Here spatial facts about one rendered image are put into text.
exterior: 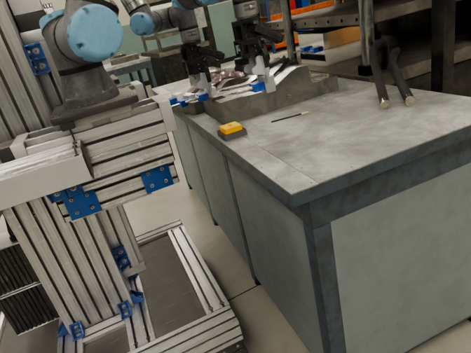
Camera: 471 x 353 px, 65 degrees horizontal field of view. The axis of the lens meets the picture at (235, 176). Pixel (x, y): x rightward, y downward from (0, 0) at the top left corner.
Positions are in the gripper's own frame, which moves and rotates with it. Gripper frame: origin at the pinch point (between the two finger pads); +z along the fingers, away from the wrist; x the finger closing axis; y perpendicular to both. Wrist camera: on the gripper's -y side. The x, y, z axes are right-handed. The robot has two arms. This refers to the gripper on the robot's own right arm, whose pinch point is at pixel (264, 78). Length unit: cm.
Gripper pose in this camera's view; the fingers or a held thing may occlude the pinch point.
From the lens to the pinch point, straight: 130.9
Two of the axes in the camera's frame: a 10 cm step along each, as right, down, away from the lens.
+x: 3.5, 3.2, -8.8
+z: 2.1, 8.9, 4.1
